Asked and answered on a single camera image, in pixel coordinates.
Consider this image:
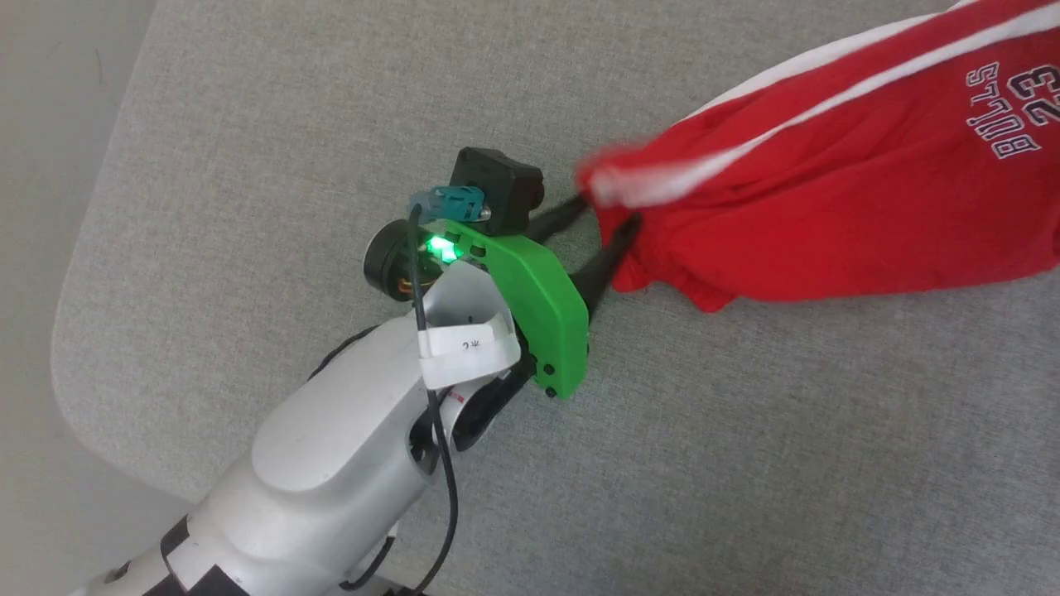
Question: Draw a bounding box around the red basketball shorts white trim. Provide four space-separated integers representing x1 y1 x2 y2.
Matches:
575 0 1060 315

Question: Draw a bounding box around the grey fabric sofa cushion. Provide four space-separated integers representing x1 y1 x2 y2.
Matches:
50 0 1060 596

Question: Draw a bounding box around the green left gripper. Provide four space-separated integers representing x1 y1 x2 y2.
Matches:
362 192 644 401

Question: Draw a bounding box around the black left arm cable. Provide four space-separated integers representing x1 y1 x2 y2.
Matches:
340 203 461 594

